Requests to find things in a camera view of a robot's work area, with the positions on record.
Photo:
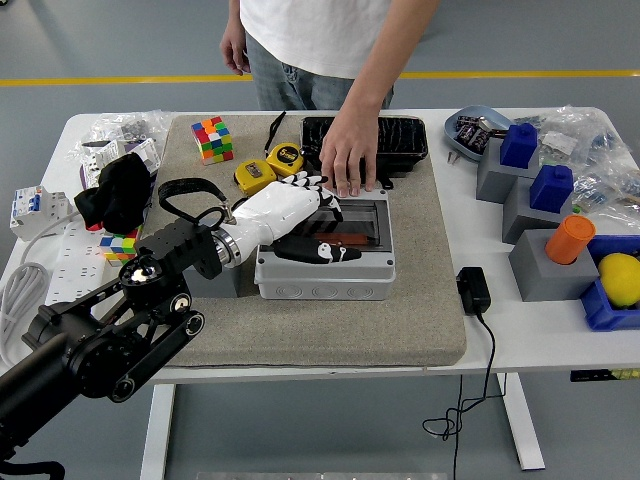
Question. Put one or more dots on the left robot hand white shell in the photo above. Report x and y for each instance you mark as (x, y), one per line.
(275, 210)

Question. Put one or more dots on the person's left hand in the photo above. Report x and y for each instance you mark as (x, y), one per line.
(352, 150)

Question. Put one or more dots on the person's right hand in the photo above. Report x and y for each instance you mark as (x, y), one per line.
(235, 50)

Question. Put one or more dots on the smoky transparent box lid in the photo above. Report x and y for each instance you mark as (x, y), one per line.
(360, 220)

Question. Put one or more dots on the orange cylinder battery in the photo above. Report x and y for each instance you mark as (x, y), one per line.
(570, 240)
(350, 237)

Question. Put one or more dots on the person's left forearm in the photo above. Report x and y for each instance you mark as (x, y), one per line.
(385, 65)

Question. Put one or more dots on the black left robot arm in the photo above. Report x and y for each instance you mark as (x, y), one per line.
(100, 350)

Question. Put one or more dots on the person's right forearm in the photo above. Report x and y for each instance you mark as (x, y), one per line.
(236, 14)

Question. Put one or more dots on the grey plastic electrical box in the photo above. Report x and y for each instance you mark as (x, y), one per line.
(325, 285)

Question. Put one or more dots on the yellow tape measure black label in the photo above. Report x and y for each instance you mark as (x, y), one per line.
(252, 175)

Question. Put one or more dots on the black textured tray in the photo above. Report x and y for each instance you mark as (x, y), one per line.
(400, 140)

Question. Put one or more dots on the yellow tape measure printed five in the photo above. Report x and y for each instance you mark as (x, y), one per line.
(285, 157)

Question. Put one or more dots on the person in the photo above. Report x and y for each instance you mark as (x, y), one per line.
(310, 35)

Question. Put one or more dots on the multicoloured puzzle cube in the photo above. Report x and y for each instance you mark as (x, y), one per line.
(212, 140)
(120, 249)

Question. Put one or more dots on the grey block with round hole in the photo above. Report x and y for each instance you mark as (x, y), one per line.
(545, 280)
(215, 285)

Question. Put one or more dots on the pale blue dish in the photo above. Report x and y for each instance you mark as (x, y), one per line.
(451, 134)

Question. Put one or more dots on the small metal tweezers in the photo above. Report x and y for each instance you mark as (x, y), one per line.
(453, 158)

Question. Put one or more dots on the dark purple packet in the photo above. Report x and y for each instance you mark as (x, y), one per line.
(482, 141)
(467, 134)
(465, 120)

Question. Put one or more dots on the silver wrapped packet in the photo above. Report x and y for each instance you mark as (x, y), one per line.
(489, 124)

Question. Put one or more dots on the white breaker purple label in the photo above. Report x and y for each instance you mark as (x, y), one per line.
(135, 150)

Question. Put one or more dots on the grey-brown table mat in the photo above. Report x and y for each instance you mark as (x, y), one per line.
(350, 330)

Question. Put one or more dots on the clear bag of screws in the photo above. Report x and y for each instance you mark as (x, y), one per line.
(115, 125)

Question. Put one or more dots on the grey holder block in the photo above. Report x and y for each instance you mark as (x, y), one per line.
(495, 182)
(520, 220)

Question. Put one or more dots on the black cloth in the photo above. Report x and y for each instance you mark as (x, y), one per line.
(117, 192)

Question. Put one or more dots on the blue plastic block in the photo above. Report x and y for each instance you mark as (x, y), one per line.
(550, 192)
(517, 147)

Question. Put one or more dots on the black power adapter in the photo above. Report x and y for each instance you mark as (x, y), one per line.
(472, 290)

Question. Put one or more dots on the white power strip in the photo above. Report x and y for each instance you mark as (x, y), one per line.
(75, 250)

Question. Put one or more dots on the small white parts bag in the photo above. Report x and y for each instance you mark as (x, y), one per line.
(557, 142)

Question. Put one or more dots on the clear bag of parts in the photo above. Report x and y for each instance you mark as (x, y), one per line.
(585, 125)
(610, 187)

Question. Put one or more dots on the white circuit breaker blue switches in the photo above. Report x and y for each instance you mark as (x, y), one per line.
(30, 207)

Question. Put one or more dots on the white table leg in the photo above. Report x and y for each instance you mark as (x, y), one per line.
(520, 425)
(157, 430)

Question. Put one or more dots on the yellow lemon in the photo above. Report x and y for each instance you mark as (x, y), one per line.
(622, 280)

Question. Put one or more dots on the blue plastic bin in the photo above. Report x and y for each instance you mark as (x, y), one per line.
(607, 315)

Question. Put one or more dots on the black desk control panel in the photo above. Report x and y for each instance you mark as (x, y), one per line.
(590, 376)

